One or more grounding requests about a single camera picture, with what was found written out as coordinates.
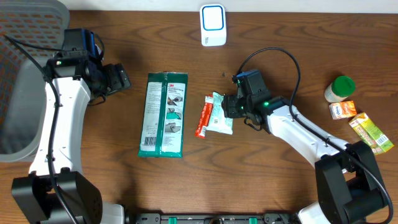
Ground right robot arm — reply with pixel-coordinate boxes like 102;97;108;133
221;95;394;223

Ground green lid spice jar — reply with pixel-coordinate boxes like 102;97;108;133
324;75;356;103

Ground red white snack packet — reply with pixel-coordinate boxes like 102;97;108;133
195;95;213;139

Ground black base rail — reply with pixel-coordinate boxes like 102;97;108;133
124;213;300;224

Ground green white barcode packet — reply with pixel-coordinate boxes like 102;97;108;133
138;72;188;158

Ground green juice carton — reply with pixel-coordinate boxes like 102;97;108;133
349;113;394;155

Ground orange tissue packet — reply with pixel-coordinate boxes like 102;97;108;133
329;101;357;120

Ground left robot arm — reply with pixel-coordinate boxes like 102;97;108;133
12;58;129;223

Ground grey plastic mesh basket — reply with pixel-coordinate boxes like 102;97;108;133
1;0;70;162

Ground white barcode scanner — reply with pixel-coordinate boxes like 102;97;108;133
200;4;227;47

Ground white teal snack packet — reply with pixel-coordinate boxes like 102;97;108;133
206;92;233;134

